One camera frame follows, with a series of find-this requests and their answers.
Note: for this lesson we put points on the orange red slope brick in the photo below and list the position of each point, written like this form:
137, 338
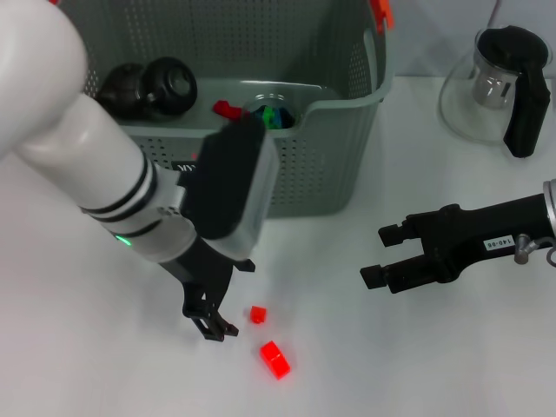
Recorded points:
276, 360

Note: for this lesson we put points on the green toy brick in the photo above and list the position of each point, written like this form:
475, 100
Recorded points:
269, 116

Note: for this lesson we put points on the grey perforated storage basket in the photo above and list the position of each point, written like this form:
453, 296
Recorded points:
326, 152

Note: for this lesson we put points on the glass teacup black sleeve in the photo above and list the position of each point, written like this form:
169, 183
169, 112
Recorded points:
286, 108
171, 84

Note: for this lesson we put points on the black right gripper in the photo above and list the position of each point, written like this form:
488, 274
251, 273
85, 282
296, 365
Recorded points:
478, 243

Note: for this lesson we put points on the dark red long brick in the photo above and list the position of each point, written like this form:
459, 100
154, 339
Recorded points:
226, 108

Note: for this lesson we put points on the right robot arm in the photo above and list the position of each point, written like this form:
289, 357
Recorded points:
551, 204

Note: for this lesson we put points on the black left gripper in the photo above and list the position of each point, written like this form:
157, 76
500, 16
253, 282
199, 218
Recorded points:
204, 273

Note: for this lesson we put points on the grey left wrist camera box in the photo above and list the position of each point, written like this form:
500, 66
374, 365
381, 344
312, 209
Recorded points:
234, 187

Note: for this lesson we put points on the blue square toy plate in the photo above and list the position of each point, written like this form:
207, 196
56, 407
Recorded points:
284, 119

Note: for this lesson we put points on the black clay teapot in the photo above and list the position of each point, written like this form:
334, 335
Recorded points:
123, 89

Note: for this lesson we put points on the bright red small brick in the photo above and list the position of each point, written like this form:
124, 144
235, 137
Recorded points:
258, 315

